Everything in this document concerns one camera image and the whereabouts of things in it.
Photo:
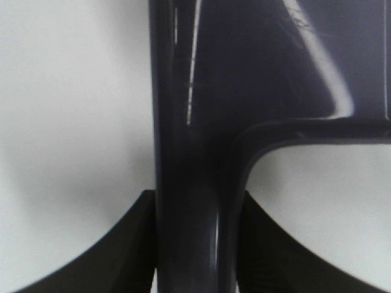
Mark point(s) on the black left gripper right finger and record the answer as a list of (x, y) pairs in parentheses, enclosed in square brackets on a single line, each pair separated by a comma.
[(270, 260)]

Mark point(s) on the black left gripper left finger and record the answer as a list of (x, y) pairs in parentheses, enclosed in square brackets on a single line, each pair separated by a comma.
[(123, 260)]

